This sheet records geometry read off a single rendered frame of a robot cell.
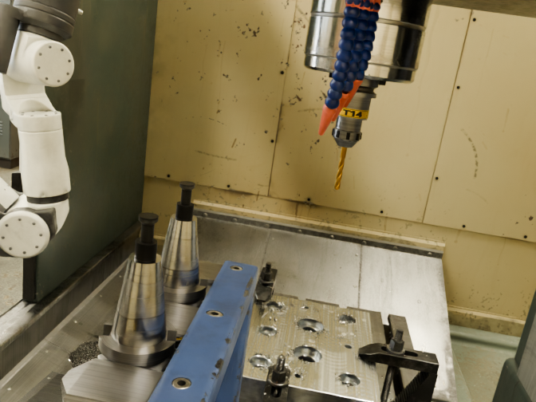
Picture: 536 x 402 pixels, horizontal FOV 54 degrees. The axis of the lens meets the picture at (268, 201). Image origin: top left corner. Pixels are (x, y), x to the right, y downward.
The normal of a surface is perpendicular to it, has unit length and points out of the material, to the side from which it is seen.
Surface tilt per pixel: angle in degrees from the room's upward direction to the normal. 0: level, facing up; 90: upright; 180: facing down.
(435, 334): 24
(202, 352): 0
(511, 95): 90
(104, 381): 0
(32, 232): 90
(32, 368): 17
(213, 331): 0
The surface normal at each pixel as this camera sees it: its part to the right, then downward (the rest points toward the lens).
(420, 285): 0.07, -0.77
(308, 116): -0.12, 0.26
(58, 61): 0.77, 0.21
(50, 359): 0.43, -0.86
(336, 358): 0.14, -0.95
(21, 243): 0.22, 0.30
